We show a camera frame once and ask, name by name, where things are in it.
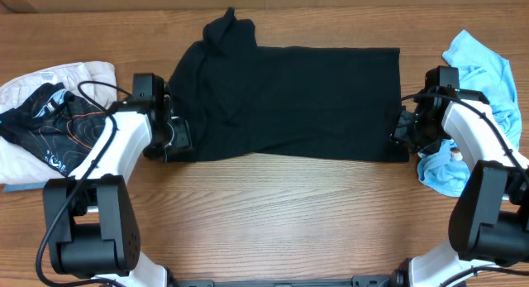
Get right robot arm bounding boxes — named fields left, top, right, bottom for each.
left=385, top=66, right=528, bottom=286

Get black shirt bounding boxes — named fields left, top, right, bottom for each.
left=169, top=9, right=409, bottom=162

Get black patterned shorts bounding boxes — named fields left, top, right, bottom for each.
left=1, top=83, right=106, bottom=176

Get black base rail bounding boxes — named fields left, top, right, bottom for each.
left=169, top=275, right=409, bottom=287

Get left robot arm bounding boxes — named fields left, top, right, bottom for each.
left=36, top=74, right=193, bottom=286

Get light blue shirt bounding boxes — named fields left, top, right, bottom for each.
left=417, top=30, right=522, bottom=198

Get beige folded garment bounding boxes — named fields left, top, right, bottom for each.
left=1, top=61, right=117, bottom=184

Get blue denim garment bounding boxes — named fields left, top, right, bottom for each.
left=3, top=182, right=46, bottom=193

